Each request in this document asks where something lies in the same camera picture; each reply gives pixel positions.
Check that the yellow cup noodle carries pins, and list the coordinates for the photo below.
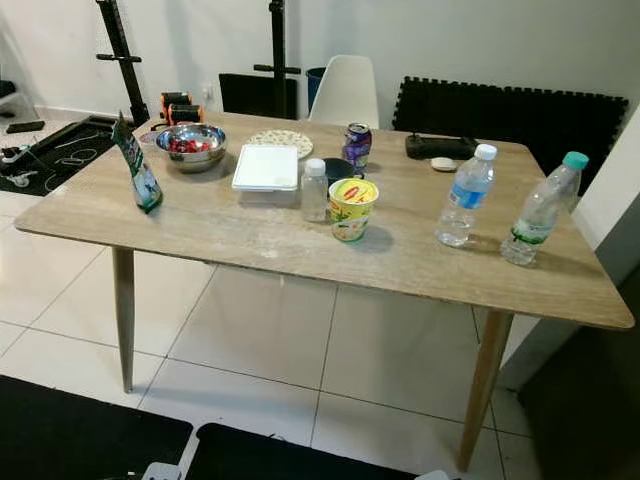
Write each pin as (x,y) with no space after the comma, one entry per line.
(350,215)

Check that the small clear bottle white cap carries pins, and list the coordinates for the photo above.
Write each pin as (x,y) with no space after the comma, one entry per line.
(314,195)

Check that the white square lidded container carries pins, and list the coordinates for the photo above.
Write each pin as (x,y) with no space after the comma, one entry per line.
(265,167)

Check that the purple drink can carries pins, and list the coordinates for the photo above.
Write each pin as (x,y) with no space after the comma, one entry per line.
(356,147)

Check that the tilted black stand pole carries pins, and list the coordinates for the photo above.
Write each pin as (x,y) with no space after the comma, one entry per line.
(117,45)

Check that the orange black device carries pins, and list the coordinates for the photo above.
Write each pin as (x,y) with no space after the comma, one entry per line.
(178,108)

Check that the black floor mat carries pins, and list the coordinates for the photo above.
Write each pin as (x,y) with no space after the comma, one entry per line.
(80,435)
(280,458)

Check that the blue bin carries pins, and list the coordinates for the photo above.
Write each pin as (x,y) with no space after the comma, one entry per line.
(315,85)

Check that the water bottle green label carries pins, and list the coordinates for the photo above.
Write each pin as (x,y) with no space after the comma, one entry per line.
(540,215)

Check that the white plastic chair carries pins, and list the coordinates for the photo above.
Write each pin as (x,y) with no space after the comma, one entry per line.
(347,92)

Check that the water bottle blue label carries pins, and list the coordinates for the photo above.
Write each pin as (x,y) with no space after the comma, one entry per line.
(465,195)

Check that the dark cup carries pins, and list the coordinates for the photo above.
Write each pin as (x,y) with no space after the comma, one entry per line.
(342,168)

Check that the black remote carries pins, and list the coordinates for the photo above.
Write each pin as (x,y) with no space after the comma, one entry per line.
(25,127)

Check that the white shelf rack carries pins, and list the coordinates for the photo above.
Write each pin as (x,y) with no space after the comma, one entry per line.
(17,104)

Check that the black foam mats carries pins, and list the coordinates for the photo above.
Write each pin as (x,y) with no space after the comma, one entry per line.
(510,110)

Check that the steel bowl with red food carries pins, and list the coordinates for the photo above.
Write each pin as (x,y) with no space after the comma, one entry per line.
(190,160)

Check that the light wooden dining table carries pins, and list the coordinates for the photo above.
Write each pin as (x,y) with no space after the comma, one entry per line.
(240,225)

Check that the small white oval object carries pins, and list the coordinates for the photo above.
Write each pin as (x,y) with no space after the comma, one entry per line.
(443,164)

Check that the upright black stand pole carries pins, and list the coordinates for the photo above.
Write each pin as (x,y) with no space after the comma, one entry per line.
(277,45)

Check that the black case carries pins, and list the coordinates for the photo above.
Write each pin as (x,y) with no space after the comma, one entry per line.
(255,95)

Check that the black tray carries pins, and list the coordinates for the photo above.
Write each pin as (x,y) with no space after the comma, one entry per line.
(440,148)

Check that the round woven coaster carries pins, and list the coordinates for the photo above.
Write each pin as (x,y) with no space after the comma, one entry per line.
(285,140)

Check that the green snack pouch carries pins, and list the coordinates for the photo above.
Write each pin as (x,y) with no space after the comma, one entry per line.
(142,180)

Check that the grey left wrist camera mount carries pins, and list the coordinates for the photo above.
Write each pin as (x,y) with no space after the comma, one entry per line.
(160,472)

